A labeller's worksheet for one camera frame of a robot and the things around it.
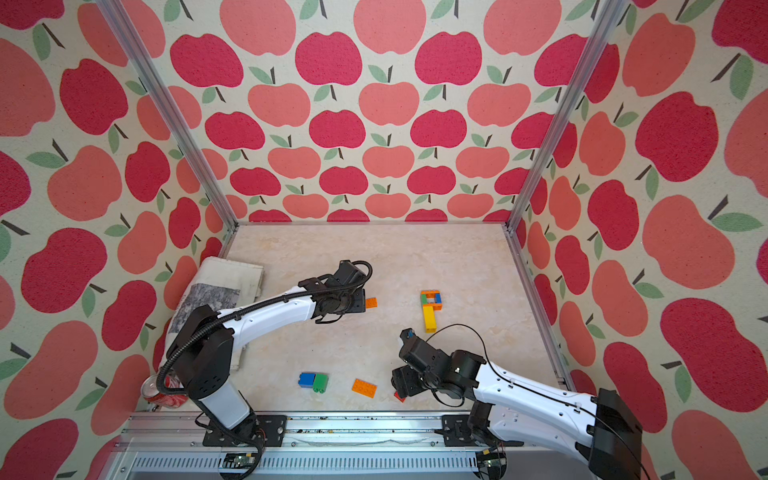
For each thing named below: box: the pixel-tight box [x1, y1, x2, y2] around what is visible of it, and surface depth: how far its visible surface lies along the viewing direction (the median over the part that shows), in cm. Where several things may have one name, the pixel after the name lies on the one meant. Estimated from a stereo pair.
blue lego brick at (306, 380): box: [298, 372, 316, 388], surface depth 82 cm
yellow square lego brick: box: [423, 306, 437, 333], surface depth 95 cm
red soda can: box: [141, 373, 188, 408], surface depth 73 cm
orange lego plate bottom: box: [351, 378, 378, 399], surface depth 82 cm
